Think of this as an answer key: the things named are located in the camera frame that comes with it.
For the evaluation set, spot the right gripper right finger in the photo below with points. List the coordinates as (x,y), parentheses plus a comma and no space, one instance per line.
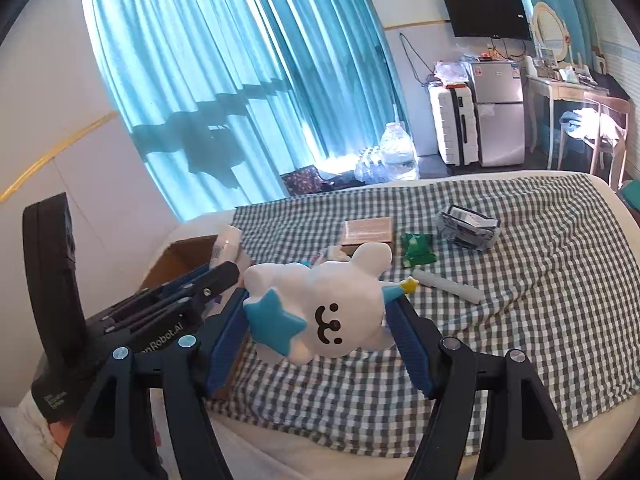
(523,435)

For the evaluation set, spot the person left hand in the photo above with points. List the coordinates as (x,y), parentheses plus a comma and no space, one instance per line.
(60,431)

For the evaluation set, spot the silver mini fridge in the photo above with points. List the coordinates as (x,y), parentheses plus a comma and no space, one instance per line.
(498,96)

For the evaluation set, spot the green snack packet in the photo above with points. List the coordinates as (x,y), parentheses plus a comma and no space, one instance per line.
(417,249)

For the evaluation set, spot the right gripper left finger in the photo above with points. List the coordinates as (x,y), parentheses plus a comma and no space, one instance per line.
(113,437)

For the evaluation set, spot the teal curtain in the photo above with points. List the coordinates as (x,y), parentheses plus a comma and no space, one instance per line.
(222,98)

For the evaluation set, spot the white suitcase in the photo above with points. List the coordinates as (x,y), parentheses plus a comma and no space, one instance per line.
(453,111)

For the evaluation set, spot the kraft paper box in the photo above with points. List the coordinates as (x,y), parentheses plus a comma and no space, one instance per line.
(358,232)

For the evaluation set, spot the black wall television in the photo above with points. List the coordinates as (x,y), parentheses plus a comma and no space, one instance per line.
(495,19)

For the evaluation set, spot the oval vanity mirror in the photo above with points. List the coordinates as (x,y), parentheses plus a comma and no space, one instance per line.
(551,36)

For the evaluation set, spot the white plush toy blue star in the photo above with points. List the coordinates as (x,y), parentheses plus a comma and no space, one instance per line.
(296,313)

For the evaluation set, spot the white tube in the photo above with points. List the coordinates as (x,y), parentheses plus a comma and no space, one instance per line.
(460,290)

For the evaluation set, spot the white plastic bottle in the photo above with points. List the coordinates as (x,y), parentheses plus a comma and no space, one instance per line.
(226,247)

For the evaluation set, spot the water bottle pack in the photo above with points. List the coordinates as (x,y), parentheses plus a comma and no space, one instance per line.
(370,168)

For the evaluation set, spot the silver patterned pouch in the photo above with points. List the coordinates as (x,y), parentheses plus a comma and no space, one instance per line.
(468,228)

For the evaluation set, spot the brown cardboard box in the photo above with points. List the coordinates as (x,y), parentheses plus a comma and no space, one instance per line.
(175,260)

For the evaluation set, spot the large water jug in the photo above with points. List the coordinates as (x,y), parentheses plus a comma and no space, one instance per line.
(398,153)

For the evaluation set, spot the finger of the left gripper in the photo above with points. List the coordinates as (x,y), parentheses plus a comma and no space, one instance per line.
(144,307)
(175,279)

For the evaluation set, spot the patterned gift bag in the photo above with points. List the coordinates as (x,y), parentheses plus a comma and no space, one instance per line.
(303,181)

